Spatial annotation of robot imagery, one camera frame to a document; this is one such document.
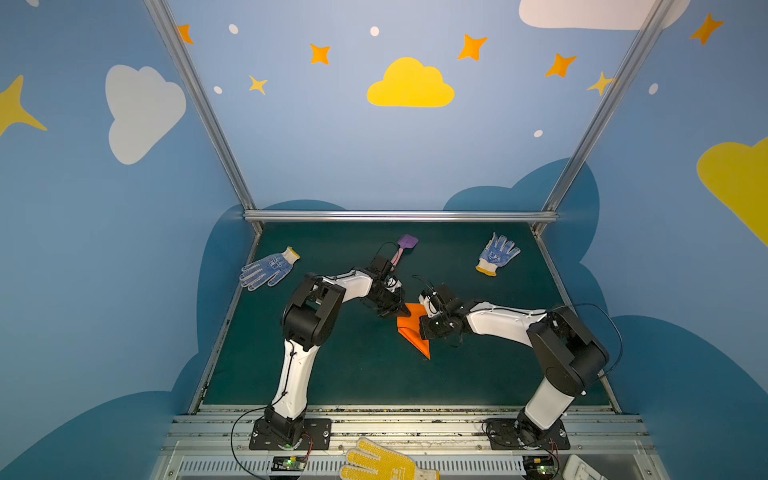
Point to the white object bottom right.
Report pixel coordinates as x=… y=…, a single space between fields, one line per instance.
x=577 y=468

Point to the horizontal aluminium frame rail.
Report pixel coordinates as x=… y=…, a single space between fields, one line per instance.
x=399 y=216

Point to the right green circuit board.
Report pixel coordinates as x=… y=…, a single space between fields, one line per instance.
x=540 y=468

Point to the left green circuit board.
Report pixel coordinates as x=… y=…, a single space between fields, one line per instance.
x=284 y=464

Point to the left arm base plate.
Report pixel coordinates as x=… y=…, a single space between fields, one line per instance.
x=292 y=436

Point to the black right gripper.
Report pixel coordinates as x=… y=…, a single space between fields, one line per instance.
x=432 y=322

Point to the yellow dotted glove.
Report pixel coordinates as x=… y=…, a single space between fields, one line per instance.
x=369 y=460

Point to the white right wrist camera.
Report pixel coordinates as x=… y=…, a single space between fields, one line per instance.
x=425 y=300

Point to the aluminium frame post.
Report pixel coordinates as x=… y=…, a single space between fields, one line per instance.
x=164 y=21
x=661 y=15

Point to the green circuit board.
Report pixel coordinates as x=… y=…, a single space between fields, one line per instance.
x=284 y=464
x=540 y=468

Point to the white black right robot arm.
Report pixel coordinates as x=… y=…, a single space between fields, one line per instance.
x=570 y=356

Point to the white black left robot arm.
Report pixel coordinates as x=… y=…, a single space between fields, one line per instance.
x=307 y=323

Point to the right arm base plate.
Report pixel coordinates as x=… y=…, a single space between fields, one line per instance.
x=514 y=434

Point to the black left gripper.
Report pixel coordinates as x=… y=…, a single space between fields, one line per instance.
x=390 y=297

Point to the blue dotted glove left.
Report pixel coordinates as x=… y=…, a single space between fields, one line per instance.
x=269 y=270

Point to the aluminium front rail base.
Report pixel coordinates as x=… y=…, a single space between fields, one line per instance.
x=213 y=444

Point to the blue dotted glove right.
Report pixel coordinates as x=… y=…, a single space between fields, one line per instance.
x=497 y=253

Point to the blue dotted glove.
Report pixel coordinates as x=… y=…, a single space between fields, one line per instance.
x=497 y=253
x=269 y=270

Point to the left aluminium frame post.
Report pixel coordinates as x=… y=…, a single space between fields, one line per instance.
x=164 y=21

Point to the orange square paper sheet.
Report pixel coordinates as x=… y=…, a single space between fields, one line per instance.
x=409 y=327

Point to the purple pink toy spatula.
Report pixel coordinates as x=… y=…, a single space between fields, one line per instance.
x=406 y=242

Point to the right aluminium frame post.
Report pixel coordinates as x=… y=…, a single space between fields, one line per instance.
x=661 y=15

